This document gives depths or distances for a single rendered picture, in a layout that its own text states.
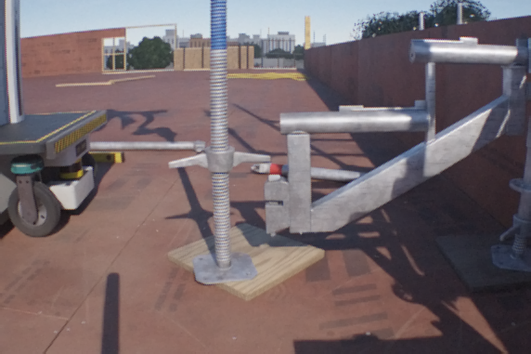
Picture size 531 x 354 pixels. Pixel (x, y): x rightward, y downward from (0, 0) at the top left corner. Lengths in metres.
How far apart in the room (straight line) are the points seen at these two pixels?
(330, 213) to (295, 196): 0.09
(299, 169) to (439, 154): 0.33
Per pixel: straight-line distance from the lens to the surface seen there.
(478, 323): 0.98
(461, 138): 1.04
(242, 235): 1.27
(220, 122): 0.95
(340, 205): 1.00
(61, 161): 1.45
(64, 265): 1.22
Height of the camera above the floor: 0.53
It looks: 13 degrees down
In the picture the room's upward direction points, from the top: straight up
